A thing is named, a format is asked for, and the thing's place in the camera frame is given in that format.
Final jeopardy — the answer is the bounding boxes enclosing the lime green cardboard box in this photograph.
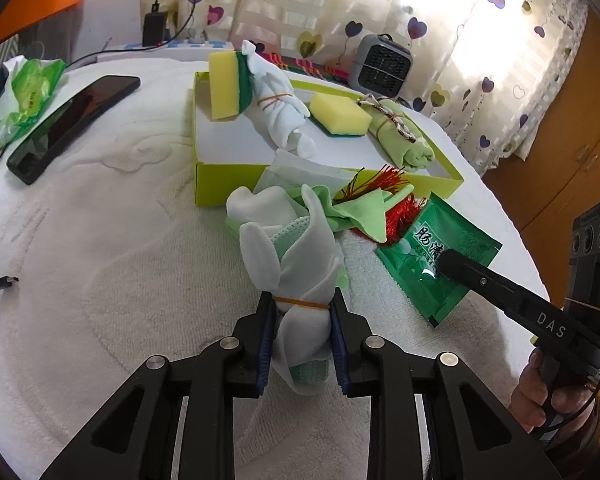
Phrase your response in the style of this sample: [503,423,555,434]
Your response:
[192,71,465,207]

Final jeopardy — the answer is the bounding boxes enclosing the white tissue packet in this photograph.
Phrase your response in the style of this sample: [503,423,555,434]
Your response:
[252,149,366,196]

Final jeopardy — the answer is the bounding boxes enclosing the green foil packet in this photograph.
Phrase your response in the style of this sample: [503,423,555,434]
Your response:
[376,192,503,330]

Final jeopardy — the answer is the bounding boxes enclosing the small grey fan heater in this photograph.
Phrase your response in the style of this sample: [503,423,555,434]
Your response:
[349,34,413,98]

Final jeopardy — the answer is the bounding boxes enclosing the heart print curtain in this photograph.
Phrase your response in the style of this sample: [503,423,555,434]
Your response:
[140,0,593,176]

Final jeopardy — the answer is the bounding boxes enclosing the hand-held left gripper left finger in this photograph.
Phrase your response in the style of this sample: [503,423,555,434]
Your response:
[39,292,281,480]

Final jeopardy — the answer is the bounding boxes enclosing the white cloth bundle green mesh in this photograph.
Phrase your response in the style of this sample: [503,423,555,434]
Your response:
[225,184,348,397]

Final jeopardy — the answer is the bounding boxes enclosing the person's right hand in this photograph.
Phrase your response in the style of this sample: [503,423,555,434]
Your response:
[510,351,546,436]

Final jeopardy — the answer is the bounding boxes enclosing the wooden cabinet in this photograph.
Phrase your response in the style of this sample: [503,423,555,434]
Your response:
[480,10,600,281]

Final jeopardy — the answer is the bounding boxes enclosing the green towel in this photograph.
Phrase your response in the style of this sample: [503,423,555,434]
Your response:
[357,94,436,170]

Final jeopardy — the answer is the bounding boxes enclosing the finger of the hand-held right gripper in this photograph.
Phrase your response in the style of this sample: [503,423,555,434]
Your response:
[437,252,518,311]

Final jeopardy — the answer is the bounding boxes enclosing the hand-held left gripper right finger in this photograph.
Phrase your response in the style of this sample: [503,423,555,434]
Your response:
[330,287,563,480]

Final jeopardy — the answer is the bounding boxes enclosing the yellow green sponge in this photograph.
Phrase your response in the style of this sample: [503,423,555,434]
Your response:
[310,92,373,138]
[208,51,256,122]

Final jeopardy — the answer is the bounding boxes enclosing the light green cloth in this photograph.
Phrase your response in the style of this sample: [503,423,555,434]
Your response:
[285,184,416,243]

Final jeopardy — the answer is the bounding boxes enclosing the black power adapter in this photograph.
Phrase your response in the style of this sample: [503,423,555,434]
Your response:
[142,10,170,47]

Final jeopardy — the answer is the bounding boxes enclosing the red tassel knot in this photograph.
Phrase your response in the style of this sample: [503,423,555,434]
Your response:
[332,167,428,246]

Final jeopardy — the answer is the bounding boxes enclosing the green tissue pack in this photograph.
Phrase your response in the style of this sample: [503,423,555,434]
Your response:
[0,57,67,151]

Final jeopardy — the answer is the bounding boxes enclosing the black phone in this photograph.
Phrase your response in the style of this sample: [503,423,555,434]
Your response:
[6,76,142,186]

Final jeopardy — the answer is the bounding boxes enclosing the white power strip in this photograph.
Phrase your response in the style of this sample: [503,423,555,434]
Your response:
[122,37,233,63]

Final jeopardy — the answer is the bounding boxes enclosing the colourful striped cloth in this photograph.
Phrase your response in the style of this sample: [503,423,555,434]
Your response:
[252,50,353,83]

